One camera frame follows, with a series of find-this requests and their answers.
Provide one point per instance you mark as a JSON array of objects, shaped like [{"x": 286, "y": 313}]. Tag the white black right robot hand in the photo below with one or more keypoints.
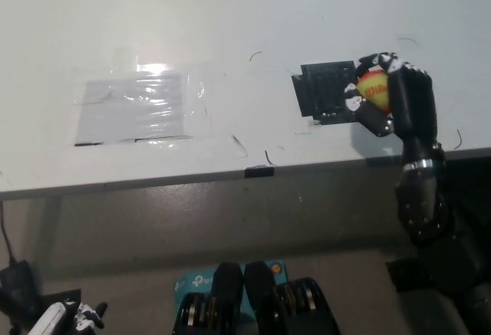
[{"x": 412, "y": 105}]

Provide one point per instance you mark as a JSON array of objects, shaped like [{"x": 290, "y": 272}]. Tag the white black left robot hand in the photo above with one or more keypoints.
[{"x": 57, "y": 317}]

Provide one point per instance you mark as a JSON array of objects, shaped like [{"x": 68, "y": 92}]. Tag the small orange yellow tennis ball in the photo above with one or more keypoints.
[{"x": 374, "y": 90}]

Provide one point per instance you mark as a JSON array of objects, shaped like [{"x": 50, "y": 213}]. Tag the black power adapter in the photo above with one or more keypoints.
[{"x": 17, "y": 283}]

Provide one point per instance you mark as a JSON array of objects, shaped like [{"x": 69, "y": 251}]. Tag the black tape patch on table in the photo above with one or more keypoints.
[{"x": 324, "y": 93}]

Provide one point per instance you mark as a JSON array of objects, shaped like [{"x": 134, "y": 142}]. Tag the teal tp-link box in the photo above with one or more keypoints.
[{"x": 195, "y": 281}]

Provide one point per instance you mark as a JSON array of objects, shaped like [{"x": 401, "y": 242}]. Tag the small black tape strip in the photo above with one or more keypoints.
[{"x": 259, "y": 172}]

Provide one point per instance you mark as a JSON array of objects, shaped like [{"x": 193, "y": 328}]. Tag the black floor tape patch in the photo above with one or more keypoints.
[{"x": 403, "y": 275}]

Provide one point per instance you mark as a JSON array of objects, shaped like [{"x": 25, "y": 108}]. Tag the clear plastic covered paper sheet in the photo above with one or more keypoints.
[{"x": 130, "y": 109}]

